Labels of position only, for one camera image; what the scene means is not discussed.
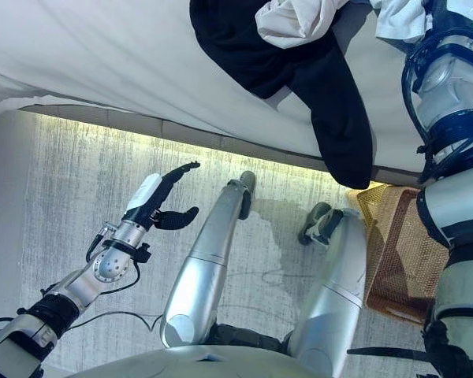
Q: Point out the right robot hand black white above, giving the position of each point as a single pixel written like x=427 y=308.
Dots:
x=457 y=13

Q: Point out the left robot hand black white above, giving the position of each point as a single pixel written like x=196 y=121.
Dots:
x=144 y=193

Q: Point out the white garment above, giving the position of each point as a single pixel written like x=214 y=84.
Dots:
x=402 y=19

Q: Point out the cream garment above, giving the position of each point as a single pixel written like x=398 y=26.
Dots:
x=291 y=23

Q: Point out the black garment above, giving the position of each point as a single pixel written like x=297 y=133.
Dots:
x=260 y=59

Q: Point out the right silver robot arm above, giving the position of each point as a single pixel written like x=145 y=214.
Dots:
x=449 y=220

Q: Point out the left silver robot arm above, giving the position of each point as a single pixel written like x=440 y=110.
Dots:
x=106 y=267

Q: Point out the bed with beige cover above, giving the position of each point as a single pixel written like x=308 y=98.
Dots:
x=102 y=59

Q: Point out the woven wicker basket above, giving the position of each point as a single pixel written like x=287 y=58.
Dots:
x=410 y=256

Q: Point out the grey striped rug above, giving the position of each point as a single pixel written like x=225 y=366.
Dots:
x=83 y=177

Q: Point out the left silver robot leg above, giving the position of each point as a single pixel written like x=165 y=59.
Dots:
x=209 y=256

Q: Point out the silver robot leg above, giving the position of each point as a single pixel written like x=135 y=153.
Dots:
x=209 y=256
x=331 y=299

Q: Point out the grey robot torso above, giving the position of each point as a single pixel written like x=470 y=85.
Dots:
x=142 y=366

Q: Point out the right silver robot leg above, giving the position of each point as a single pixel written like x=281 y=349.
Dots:
x=331 y=299

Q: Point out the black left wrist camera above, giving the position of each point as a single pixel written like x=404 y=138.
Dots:
x=144 y=252

